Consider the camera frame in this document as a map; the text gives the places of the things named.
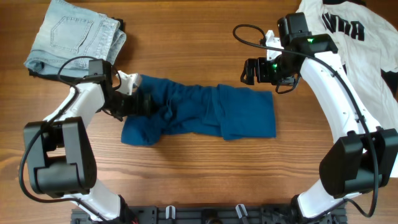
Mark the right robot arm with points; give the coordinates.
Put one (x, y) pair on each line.
(363, 155)

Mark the black garment under jersey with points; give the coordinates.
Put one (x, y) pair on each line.
(389, 77)

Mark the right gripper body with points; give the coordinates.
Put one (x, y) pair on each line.
(272, 71)

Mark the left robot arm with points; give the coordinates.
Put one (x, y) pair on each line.
(58, 164)

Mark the folded light blue jeans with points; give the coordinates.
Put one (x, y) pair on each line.
(73, 40)

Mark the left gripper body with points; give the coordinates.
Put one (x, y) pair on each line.
(124, 105)

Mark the white jersey with black lettering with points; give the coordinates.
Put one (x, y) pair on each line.
(367, 46)

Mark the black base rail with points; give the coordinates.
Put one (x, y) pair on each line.
(199, 214)

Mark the dark blue t-shirt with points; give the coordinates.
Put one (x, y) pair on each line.
(224, 111)

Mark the folded black garment under jeans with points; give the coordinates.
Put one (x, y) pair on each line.
(119, 23)

